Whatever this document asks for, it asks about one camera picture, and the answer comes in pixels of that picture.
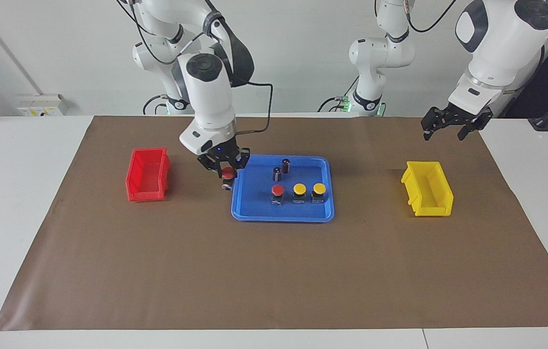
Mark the blue plastic tray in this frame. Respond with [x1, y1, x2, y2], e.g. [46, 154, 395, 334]
[231, 155, 335, 223]

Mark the yellow plastic bin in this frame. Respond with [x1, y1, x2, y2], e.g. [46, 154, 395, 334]
[401, 161, 454, 217]

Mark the red plastic bin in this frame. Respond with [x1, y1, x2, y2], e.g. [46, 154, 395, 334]
[125, 147, 172, 202]

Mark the brown paper table mat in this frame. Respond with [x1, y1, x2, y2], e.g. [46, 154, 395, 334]
[0, 115, 548, 331]

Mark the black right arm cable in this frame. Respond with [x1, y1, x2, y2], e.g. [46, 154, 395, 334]
[234, 80, 274, 136]

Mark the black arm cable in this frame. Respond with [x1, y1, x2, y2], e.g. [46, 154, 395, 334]
[407, 0, 458, 34]
[234, 80, 274, 136]

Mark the black right base cable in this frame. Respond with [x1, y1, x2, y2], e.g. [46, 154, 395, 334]
[142, 95, 169, 115]

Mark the black base cable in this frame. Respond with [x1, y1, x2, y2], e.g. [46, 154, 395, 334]
[142, 95, 169, 115]
[316, 77, 359, 113]

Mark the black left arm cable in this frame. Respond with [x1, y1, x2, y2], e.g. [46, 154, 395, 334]
[407, 0, 458, 34]

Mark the black left base cable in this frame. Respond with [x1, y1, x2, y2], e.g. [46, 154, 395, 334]
[316, 77, 359, 113]

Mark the white wall socket box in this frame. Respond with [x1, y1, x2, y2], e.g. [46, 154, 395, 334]
[16, 94, 69, 116]

